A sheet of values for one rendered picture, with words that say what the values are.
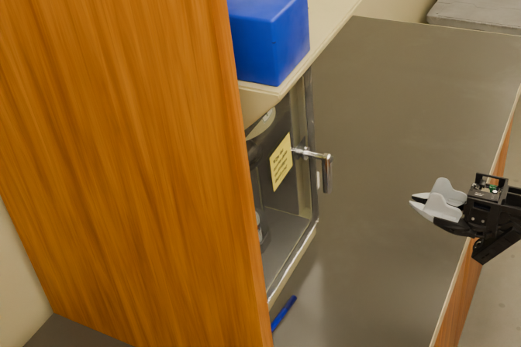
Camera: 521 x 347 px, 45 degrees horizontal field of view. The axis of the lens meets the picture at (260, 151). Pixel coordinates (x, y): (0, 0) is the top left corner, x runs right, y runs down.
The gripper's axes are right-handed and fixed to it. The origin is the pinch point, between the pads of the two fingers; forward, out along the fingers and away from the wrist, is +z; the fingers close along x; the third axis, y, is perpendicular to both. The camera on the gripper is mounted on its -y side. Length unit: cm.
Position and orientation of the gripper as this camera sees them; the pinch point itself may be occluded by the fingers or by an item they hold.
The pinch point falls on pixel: (417, 204)
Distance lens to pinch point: 115.6
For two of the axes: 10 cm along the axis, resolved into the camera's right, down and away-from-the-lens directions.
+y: -1.0, -7.9, -6.0
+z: -8.9, -2.1, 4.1
